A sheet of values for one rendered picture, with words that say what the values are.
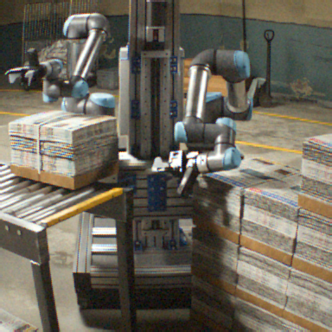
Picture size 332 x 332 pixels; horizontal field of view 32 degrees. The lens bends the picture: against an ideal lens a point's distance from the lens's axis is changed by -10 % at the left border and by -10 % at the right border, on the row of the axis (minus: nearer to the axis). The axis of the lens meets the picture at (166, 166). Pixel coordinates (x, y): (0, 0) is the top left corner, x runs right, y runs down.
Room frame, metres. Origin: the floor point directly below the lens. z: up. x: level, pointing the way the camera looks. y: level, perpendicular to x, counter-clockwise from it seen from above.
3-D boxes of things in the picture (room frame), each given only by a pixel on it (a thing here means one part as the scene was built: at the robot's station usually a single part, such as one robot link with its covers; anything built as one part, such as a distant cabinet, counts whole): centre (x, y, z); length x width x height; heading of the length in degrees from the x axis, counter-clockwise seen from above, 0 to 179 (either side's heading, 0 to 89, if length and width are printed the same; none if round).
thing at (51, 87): (2.63, 0.50, 1.12); 0.11 x 0.08 x 0.11; 69
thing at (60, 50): (10.22, 1.87, 0.85); 1.21 x 0.83 x 1.71; 58
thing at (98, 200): (1.96, 0.28, 0.81); 0.43 x 0.03 x 0.02; 148
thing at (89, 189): (2.05, 0.39, 0.77); 0.47 x 0.05 x 0.05; 148
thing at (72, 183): (2.31, 0.33, 0.83); 0.29 x 0.16 x 0.04; 148
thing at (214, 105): (2.87, -0.21, 0.98); 0.13 x 0.12 x 0.14; 80
